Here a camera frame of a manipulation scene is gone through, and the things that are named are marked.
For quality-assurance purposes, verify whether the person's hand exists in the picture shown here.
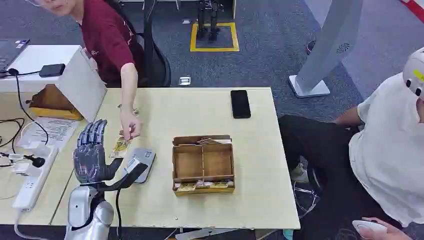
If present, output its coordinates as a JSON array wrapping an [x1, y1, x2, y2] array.
[[118, 109, 144, 142], [355, 216, 413, 240]]

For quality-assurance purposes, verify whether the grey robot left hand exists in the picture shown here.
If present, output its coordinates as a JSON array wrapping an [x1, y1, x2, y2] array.
[[72, 118, 124, 185]]

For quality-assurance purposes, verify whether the white hand controller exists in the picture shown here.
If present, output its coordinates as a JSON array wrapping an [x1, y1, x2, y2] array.
[[351, 219, 389, 235]]

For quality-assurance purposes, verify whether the grey white card reader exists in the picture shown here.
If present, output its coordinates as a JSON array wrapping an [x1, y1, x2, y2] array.
[[121, 147, 157, 184]]

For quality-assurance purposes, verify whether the printed paper sheet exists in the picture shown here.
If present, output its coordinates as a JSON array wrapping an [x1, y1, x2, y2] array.
[[17, 116, 81, 151]]

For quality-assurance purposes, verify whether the black plug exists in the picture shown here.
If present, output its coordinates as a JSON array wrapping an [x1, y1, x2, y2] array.
[[23, 153, 47, 169]]

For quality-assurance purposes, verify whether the white power strip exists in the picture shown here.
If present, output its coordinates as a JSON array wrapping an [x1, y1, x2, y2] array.
[[12, 145, 60, 211]]

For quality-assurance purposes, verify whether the white riser box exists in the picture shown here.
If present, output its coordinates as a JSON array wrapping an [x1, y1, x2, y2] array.
[[0, 44, 108, 123]]

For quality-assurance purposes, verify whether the black office chair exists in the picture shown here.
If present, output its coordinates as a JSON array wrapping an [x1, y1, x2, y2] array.
[[134, 0, 172, 88]]

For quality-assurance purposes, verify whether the person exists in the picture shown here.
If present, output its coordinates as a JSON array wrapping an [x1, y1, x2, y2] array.
[[24, 0, 146, 88], [277, 71, 424, 240]]

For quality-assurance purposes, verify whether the wooden card box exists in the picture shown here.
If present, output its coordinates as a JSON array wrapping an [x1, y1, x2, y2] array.
[[171, 134, 236, 197]]

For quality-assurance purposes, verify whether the black power adapter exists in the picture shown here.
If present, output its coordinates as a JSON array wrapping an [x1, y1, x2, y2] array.
[[38, 63, 67, 79]]

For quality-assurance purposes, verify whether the black smartphone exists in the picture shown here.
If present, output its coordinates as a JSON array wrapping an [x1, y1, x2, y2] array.
[[230, 89, 252, 120]]

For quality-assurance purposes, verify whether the dark laptop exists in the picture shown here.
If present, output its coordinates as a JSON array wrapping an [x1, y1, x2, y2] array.
[[0, 38, 31, 73]]

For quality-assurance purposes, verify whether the white headset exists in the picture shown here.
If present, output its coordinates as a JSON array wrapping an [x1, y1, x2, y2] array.
[[402, 46, 424, 102]]

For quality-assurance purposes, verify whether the white curved floor stand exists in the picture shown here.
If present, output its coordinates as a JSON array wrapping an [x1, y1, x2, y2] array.
[[287, 0, 366, 99]]

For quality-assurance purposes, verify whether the red floor tape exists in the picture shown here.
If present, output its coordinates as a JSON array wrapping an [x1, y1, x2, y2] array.
[[400, 0, 424, 25]]

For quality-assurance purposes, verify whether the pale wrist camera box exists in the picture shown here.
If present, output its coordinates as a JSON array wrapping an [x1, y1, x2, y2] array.
[[123, 156, 149, 178]]

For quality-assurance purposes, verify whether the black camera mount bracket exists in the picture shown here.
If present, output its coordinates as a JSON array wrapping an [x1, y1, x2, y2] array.
[[95, 162, 149, 194]]

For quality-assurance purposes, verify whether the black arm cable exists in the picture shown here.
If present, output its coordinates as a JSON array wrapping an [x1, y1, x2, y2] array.
[[114, 188, 123, 240]]

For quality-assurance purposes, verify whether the thin black cable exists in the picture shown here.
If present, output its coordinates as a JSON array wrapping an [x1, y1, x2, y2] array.
[[0, 117, 26, 149]]

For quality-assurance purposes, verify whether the white cable bundle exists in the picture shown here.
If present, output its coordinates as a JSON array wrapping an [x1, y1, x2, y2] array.
[[292, 181, 321, 218]]

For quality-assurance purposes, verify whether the black power cable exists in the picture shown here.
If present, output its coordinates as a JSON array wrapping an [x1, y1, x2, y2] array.
[[7, 68, 50, 147]]

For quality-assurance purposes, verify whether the grey desk frame bar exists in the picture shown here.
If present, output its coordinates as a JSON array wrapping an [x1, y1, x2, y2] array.
[[174, 227, 240, 240]]

